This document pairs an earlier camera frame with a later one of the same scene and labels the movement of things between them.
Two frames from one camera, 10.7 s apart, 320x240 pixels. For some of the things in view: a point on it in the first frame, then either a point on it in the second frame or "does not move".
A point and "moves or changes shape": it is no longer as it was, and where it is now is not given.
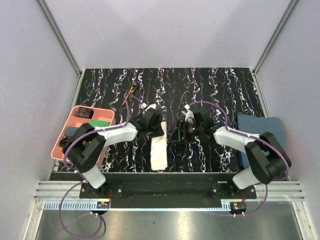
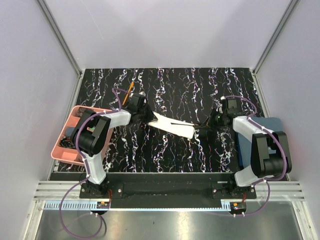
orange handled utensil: x=131 y=89 does not move
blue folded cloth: x=257 y=125 does not move
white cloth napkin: x=159 y=149 moves or changes shape
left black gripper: x=159 y=132 → x=151 y=116
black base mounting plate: x=168 y=190 does not move
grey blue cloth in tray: x=70 y=131 does not move
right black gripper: x=177 y=136 → x=209 y=123
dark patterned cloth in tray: x=85 y=112 does not move
